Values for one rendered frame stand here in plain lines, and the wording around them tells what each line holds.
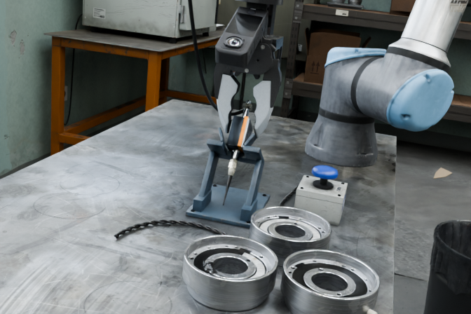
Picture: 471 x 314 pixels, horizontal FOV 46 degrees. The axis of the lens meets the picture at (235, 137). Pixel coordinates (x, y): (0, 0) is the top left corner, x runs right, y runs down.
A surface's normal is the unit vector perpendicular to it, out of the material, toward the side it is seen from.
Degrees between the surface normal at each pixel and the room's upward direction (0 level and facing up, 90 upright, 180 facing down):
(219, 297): 90
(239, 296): 90
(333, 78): 90
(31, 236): 0
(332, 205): 90
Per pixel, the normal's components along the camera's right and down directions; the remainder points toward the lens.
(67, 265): 0.11, -0.95
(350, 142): 0.09, -0.02
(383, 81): -0.79, -0.23
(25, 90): 0.95, 0.18
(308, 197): -0.27, 0.24
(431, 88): 0.46, 0.41
